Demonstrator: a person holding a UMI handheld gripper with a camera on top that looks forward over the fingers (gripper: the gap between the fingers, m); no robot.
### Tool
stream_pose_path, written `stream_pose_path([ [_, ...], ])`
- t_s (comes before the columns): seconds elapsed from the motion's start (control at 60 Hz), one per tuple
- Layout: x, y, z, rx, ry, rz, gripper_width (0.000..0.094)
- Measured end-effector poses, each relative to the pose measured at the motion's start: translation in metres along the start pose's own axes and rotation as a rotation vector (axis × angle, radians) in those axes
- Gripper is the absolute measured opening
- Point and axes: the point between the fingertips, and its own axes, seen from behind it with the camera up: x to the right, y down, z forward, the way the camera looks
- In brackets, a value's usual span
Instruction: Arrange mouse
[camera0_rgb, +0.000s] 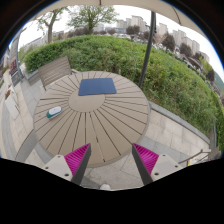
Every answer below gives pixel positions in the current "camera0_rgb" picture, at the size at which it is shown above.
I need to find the round slatted wooden table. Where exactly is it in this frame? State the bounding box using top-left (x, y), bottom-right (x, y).
top-left (34, 71), bottom-right (149, 167)

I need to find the blue mouse pad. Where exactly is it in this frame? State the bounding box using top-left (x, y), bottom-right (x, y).
top-left (78, 78), bottom-right (116, 96)

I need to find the white and teal computer mouse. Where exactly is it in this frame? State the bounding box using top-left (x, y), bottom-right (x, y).
top-left (46, 106), bottom-right (62, 119)

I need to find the green hedge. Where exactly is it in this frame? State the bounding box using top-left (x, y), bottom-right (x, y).
top-left (24, 35), bottom-right (224, 147)

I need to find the metal handrail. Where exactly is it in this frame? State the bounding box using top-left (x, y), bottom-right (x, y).
top-left (178, 149), bottom-right (210, 164)

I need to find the black parasol pole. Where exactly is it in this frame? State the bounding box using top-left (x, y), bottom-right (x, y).
top-left (138, 11), bottom-right (156, 88)

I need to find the grey slatted patio chair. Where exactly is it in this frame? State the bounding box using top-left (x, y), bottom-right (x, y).
top-left (38, 56), bottom-right (78, 88)

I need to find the beige parasol canopy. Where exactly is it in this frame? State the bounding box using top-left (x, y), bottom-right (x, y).
top-left (29, 0), bottom-right (208, 38)

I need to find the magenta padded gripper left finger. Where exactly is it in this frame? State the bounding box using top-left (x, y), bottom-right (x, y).
top-left (42, 144), bottom-right (91, 185)

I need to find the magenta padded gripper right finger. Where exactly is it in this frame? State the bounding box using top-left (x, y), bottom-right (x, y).
top-left (132, 143), bottom-right (182, 185)

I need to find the white shoe tip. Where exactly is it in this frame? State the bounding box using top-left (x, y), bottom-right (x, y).
top-left (100, 184), bottom-right (111, 191)

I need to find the white planter box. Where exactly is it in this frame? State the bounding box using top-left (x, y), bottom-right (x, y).
top-left (5, 87), bottom-right (19, 119)

